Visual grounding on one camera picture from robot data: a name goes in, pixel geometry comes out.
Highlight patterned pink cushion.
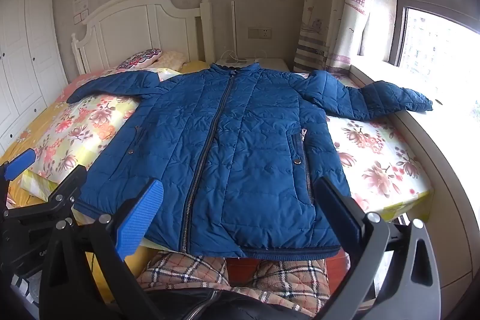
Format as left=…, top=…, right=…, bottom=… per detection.
left=119, top=48, right=163, bottom=70

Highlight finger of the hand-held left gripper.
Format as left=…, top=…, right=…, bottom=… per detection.
left=0, top=148, right=37, bottom=183
left=44, top=164, right=88, bottom=206

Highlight white wardrobe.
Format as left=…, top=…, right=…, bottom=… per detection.
left=0, top=0, right=69, bottom=153

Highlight person's black jacket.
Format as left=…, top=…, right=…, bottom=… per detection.
left=146, top=288, right=312, bottom=320

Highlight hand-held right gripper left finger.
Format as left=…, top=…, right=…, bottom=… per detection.
left=39, top=178, right=164, bottom=320

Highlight white lamp pole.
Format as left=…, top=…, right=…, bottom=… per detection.
left=230, top=1, right=238, bottom=62

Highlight white nightstand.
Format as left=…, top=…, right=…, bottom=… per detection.
left=215, top=58, right=290, bottom=72

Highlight yellow bed sheet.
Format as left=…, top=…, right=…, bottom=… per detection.
left=0, top=59, right=211, bottom=279

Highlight pale yellow pillow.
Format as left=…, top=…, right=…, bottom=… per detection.
left=155, top=51, right=187, bottom=72

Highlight white cable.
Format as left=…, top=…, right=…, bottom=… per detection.
left=219, top=49, right=268, bottom=64

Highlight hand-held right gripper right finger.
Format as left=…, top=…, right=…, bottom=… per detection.
left=314, top=175, right=443, bottom=320

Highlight floral duvet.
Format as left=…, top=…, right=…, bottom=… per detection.
left=20, top=67, right=432, bottom=225

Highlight white wooden bed headboard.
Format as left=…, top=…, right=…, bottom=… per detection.
left=71, top=0, right=214, bottom=75

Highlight blue quilted jacket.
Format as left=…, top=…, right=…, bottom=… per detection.
left=67, top=64, right=434, bottom=261

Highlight beige bay window ledge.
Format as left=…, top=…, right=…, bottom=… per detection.
left=326, top=62, right=480, bottom=306

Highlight plaid pants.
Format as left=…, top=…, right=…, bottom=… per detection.
left=137, top=250, right=329, bottom=317

